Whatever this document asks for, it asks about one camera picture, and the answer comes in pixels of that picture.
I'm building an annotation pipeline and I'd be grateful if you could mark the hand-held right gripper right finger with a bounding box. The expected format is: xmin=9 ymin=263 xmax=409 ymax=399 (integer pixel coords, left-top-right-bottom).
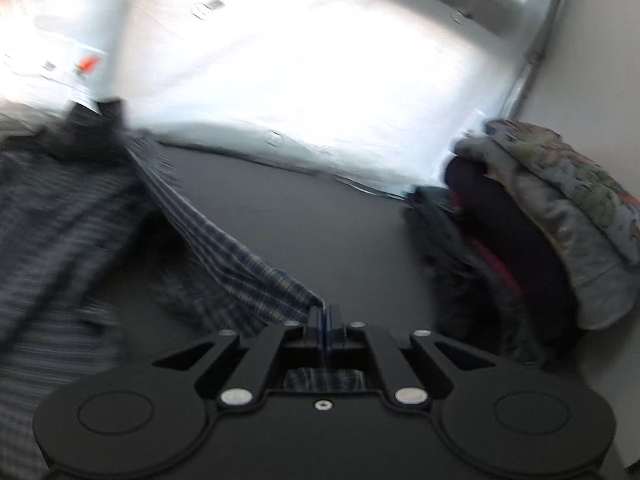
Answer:
xmin=324 ymin=305 xmax=502 ymax=408

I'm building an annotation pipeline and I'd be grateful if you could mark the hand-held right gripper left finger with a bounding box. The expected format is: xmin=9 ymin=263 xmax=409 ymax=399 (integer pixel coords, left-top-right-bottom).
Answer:
xmin=150 ymin=306 xmax=325 ymax=408

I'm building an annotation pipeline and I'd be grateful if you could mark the blue plaid shirt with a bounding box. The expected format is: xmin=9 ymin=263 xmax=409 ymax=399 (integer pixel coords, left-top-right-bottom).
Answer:
xmin=0 ymin=99 xmax=367 ymax=480

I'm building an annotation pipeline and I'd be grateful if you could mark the pile of folded clothes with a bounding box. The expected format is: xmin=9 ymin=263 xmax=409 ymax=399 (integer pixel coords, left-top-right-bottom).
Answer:
xmin=452 ymin=119 xmax=640 ymax=332

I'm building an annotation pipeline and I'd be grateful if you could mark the dark checked garment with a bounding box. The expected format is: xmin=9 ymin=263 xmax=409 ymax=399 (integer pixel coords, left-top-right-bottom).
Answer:
xmin=406 ymin=185 xmax=553 ymax=368

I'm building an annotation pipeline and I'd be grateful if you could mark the red garment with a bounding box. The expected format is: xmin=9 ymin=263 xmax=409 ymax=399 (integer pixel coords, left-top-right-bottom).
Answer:
xmin=452 ymin=195 xmax=527 ymax=303

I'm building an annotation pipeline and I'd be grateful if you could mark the black garment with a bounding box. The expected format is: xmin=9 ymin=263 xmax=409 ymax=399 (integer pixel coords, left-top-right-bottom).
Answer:
xmin=442 ymin=156 xmax=583 ymax=343

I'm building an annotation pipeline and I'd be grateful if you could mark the plain plastic-wrapped mattress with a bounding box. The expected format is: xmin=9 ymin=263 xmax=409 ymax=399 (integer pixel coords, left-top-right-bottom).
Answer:
xmin=107 ymin=0 xmax=568 ymax=201

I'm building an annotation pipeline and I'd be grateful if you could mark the carrot print label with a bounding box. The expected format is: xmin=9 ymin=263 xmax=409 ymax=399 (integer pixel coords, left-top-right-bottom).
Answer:
xmin=70 ymin=52 xmax=109 ymax=82

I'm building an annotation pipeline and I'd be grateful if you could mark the grey metal rail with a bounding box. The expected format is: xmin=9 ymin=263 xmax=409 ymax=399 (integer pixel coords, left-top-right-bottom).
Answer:
xmin=499 ymin=0 xmax=575 ymax=122

